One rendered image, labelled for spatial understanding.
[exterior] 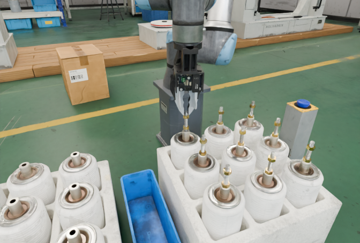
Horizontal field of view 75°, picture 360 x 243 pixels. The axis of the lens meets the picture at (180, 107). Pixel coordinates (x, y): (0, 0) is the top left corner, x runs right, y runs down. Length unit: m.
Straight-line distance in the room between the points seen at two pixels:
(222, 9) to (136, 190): 0.69
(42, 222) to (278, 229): 0.53
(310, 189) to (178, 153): 0.36
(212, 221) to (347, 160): 0.82
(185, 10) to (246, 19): 2.59
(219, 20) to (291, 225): 0.65
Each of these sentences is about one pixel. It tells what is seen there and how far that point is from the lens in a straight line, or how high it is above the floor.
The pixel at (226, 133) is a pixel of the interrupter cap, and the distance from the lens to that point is 0.77.
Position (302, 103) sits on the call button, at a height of 0.33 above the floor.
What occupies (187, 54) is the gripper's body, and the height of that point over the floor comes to 0.53.
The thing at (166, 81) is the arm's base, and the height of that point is 0.33.
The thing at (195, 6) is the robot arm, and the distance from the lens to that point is 0.56.
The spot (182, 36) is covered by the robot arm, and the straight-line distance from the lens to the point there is 0.56.
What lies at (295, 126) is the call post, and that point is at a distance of 0.89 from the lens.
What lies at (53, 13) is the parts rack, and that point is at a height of 0.22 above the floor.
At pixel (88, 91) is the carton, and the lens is 1.61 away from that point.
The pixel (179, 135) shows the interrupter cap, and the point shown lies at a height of 0.25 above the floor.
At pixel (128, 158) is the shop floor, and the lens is 1.08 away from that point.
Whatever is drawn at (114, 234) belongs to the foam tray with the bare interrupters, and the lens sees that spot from 0.62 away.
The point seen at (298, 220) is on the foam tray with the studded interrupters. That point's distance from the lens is 0.68.
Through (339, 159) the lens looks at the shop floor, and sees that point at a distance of 1.26.
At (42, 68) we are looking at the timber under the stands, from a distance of 2.24.
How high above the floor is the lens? 0.68
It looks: 28 degrees down
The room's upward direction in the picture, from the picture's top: straight up
